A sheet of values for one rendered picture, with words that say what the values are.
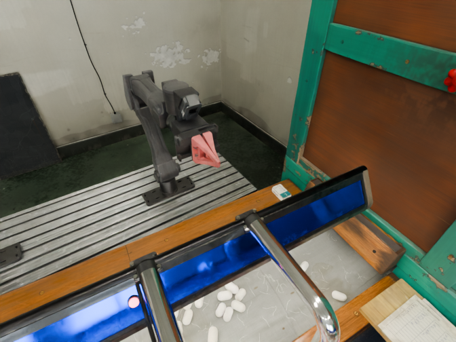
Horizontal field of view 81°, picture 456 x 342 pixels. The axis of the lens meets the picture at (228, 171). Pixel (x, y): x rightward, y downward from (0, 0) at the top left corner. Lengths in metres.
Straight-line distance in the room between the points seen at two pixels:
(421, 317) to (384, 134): 0.41
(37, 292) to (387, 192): 0.88
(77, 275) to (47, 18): 1.87
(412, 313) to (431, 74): 0.51
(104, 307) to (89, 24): 2.19
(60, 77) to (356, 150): 2.16
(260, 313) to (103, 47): 2.17
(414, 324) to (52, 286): 0.84
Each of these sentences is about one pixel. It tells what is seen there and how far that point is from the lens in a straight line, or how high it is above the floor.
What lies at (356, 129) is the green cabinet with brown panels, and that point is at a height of 1.06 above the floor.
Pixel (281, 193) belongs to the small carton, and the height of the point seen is 0.79.
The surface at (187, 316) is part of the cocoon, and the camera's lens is 0.70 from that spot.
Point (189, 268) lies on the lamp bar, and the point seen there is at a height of 1.09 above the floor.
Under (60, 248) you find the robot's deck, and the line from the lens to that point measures 1.03.
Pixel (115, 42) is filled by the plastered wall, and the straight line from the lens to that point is 2.45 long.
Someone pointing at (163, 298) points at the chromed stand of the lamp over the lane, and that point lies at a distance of 0.32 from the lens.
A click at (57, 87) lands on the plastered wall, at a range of 2.48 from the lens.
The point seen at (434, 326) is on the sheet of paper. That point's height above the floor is 0.78.
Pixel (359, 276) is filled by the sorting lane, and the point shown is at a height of 0.74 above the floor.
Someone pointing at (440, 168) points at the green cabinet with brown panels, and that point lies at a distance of 0.67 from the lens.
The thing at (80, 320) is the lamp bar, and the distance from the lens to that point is 0.37.
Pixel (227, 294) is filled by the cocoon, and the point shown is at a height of 0.76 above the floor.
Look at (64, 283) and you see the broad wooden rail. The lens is 0.83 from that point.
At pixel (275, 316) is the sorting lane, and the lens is 0.72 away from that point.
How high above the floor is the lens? 1.40
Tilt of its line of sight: 40 degrees down
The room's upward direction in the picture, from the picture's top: straight up
